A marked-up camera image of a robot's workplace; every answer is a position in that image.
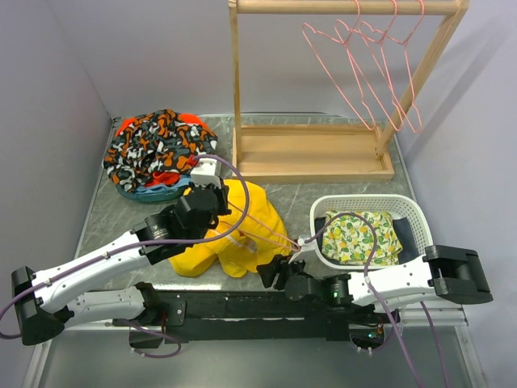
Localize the dark navy cloth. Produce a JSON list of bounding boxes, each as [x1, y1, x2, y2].
[[393, 217, 420, 264]]

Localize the orange red garment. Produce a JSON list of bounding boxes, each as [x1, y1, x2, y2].
[[115, 112, 203, 189]]

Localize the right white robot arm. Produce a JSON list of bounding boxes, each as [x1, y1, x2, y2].
[[257, 245, 494, 323]]

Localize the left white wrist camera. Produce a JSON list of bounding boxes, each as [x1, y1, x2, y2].
[[190, 158, 222, 189]]

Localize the camouflage patterned shorts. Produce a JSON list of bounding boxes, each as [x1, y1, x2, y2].
[[103, 108, 219, 194]]

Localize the wooden clothes rack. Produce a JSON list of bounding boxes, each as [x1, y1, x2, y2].
[[228, 1, 469, 183]]

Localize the white plastic basket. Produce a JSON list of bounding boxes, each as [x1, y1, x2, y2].
[[310, 194, 433, 271]]

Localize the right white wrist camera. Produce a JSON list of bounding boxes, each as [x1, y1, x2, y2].
[[288, 237, 319, 264]]

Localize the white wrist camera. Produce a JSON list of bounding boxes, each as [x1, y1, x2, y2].
[[288, 237, 319, 264], [190, 158, 222, 189]]

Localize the lemon print cloth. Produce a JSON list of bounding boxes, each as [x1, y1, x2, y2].
[[321, 212, 403, 266]]

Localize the pink wire hanger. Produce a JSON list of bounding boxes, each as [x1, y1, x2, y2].
[[225, 197, 302, 254], [334, 1, 406, 130], [302, 0, 377, 131], [356, 1, 426, 133]]

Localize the yellow shorts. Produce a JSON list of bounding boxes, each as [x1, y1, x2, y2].
[[170, 182, 292, 278]]

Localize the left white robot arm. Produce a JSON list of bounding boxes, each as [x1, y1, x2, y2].
[[11, 183, 230, 346]]

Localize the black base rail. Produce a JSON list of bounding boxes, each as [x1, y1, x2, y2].
[[134, 290, 389, 343]]

